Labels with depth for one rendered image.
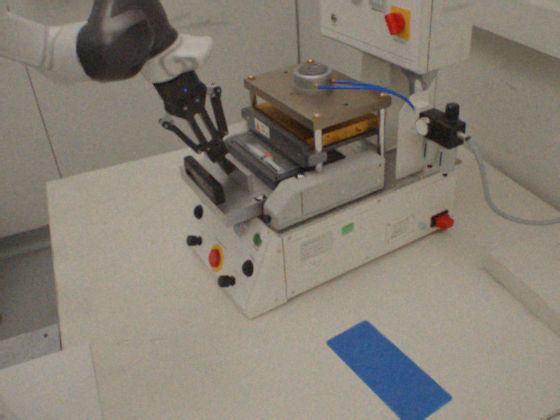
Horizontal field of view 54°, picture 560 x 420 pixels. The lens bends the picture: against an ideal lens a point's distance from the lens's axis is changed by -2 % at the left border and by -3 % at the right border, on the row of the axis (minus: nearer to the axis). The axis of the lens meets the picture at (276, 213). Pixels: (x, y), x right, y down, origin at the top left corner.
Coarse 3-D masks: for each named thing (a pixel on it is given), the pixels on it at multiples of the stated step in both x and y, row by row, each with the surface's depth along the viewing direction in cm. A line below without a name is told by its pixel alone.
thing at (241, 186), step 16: (208, 160) 118; (192, 176) 113; (224, 176) 112; (240, 176) 107; (256, 176) 111; (208, 192) 108; (224, 192) 107; (240, 192) 107; (256, 192) 107; (272, 192) 106; (224, 208) 103; (240, 208) 102; (256, 208) 104; (224, 224) 103
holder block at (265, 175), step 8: (232, 144) 118; (232, 152) 119; (240, 152) 115; (240, 160) 116; (248, 160) 112; (256, 160) 112; (328, 160) 110; (336, 160) 110; (248, 168) 114; (256, 168) 110; (264, 168) 109; (304, 168) 108; (312, 168) 108; (264, 176) 108; (272, 176) 106; (288, 176) 106; (272, 184) 106
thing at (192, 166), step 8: (184, 160) 112; (192, 160) 110; (192, 168) 109; (200, 168) 108; (200, 176) 106; (208, 176) 105; (208, 184) 103; (216, 184) 102; (216, 192) 102; (216, 200) 103; (224, 200) 104
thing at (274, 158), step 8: (240, 136) 119; (248, 136) 119; (256, 136) 118; (248, 144) 116; (256, 144) 115; (264, 144) 115; (256, 152) 113; (264, 152) 112; (272, 152) 112; (280, 152) 112; (264, 160) 110; (272, 160) 109; (280, 160) 109; (288, 160) 109; (272, 168) 107; (280, 168) 107; (288, 168) 106
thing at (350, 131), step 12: (264, 108) 117; (276, 108) 116; (276, 120) 112; (288, 120) 111; (348, 120) 109; (360, 120) 109; (372, 120) 110; (300, 132) 106; (312, 132) 106; (324, 132) 106; (336, 132) 107; (348, 132) 108; (360, 132) 108; (372, 132) 111; (312, 144) 105; (324, 144) 106; (336, 144) 108
